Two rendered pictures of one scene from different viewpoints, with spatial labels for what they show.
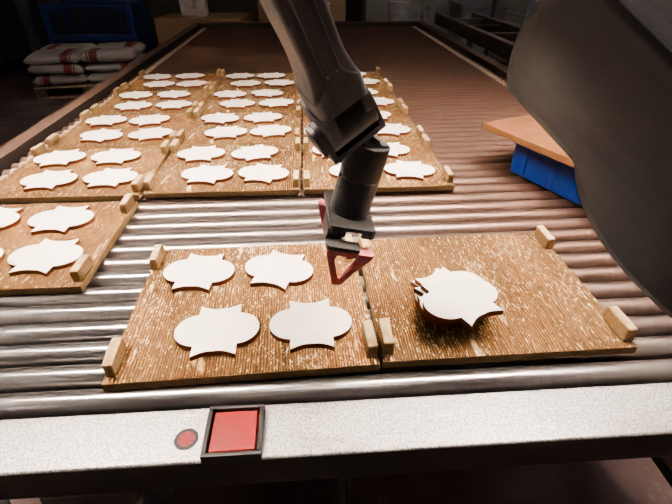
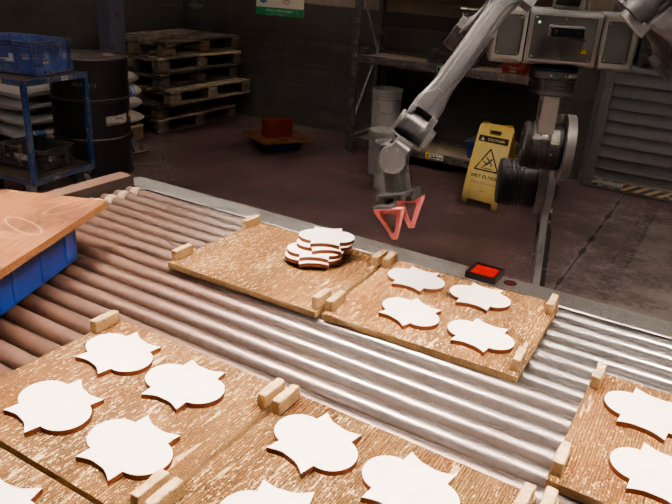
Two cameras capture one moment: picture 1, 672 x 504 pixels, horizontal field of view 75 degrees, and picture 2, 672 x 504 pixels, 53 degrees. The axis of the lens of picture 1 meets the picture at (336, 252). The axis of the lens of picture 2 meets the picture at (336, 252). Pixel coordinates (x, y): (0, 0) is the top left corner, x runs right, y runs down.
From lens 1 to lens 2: 193 cm
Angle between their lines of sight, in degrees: 115
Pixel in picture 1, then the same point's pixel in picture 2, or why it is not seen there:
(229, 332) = (472, 291)
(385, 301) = (353, 274)
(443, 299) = (338, 237)
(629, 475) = not seen: hidden behind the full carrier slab
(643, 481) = not seen: hidden behind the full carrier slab
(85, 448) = (564, 297)
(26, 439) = (599, 310)
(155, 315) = (523, 324)
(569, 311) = (257, 236)
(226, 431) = (489, 271)
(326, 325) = (407, 273)
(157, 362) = (523, 300)
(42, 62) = not seen: outside the picture
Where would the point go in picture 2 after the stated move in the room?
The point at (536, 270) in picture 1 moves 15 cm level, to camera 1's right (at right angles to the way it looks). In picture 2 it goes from (228, 250) to (185, 235)
